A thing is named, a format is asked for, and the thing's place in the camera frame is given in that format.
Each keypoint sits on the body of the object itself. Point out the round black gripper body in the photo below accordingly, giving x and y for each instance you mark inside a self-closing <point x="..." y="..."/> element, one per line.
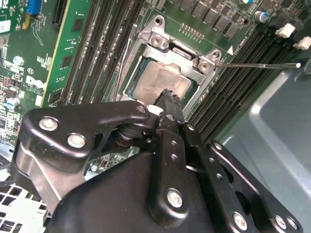
<point x="109" y="206"/>

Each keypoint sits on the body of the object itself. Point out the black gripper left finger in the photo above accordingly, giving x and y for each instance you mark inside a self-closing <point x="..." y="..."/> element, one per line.
<point x="60" y="116"/>

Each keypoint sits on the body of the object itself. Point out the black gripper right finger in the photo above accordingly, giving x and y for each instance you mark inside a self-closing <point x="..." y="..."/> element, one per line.
<point x="226" y="194"/>

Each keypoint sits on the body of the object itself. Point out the silver topped CPU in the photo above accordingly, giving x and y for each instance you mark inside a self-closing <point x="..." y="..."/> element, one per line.
<point x="155" y="82"/>

